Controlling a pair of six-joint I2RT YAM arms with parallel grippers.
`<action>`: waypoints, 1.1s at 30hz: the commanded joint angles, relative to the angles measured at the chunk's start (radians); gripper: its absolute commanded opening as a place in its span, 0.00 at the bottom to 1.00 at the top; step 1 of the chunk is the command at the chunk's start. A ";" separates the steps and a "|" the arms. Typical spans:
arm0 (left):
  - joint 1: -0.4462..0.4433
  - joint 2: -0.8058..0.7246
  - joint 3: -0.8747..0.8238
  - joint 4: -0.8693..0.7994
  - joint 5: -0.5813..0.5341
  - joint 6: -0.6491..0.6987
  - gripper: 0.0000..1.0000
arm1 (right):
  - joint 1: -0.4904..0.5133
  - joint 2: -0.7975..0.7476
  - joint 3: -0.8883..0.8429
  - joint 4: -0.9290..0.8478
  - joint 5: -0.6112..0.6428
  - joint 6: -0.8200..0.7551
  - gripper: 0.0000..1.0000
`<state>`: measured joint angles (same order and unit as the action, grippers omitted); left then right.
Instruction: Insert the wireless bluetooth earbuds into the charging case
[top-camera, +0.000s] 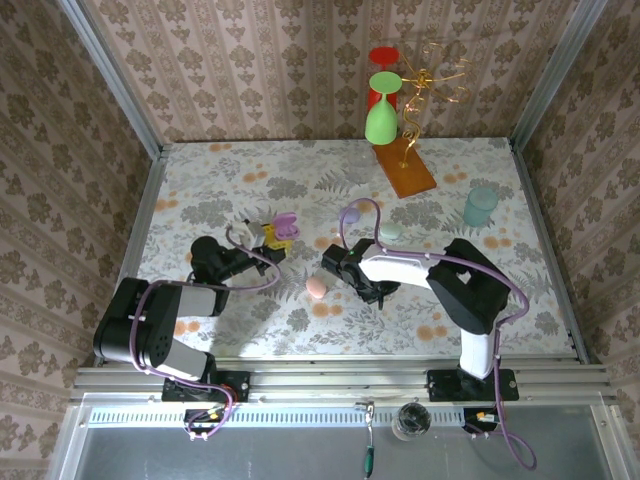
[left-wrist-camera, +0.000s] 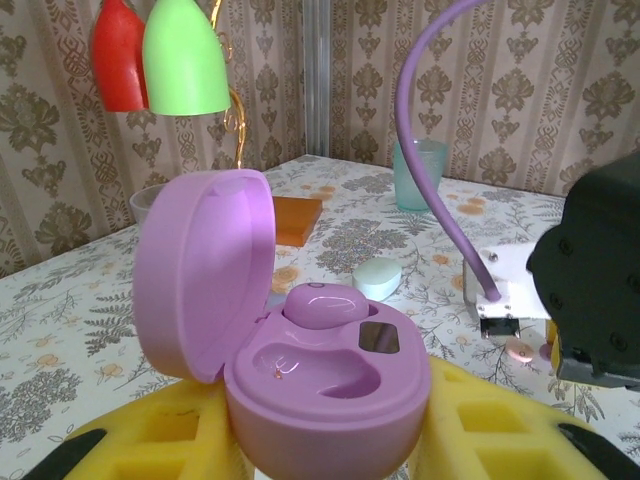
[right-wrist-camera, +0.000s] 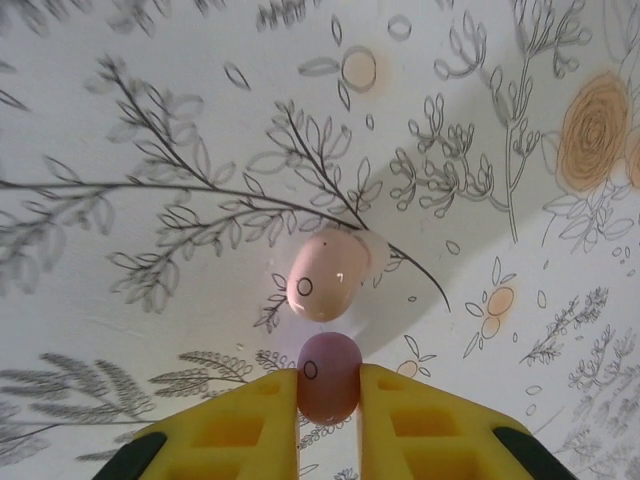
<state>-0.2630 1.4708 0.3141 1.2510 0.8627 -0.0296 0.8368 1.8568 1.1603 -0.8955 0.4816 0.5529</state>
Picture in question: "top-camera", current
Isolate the aluminium table side rail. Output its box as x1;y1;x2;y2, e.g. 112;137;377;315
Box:
92;144;174;369
507;137;604;366

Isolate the aluminium frame post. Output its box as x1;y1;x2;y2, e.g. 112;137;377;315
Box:
57;0;166;160
509;0;611;151

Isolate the red wine glass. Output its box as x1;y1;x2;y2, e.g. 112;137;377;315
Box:
368;46;402;114

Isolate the green wine glass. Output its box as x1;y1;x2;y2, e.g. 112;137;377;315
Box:
363;70;403;145

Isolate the clear glass tumbler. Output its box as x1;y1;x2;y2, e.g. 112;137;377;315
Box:
394;402;433;442

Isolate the gold wire glass rack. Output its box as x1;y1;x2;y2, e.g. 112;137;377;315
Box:
397;42;474;169

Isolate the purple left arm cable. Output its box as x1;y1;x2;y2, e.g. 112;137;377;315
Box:
128;225;281;442

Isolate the grey metal tray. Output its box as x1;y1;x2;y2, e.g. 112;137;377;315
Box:
49;394;640;480

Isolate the aluminium front rail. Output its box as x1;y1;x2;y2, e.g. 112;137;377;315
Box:
69;355;617;404

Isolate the purple earbud charging case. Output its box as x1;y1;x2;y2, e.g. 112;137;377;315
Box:
272;212;302;242

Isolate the grey slotted cable duct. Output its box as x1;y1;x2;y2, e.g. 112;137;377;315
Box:
84;407;501;429

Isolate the black connector block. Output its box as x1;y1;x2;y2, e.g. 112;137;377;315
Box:
183;408;232;434
462;407;501;434

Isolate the orange wooden rack base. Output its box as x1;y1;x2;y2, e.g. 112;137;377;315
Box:
373;138;438;200

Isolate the teal frosted cup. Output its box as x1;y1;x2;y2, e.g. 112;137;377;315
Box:
462;187;500;228

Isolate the ratchet tool green handle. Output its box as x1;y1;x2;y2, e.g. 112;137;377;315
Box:
353;399;377;479

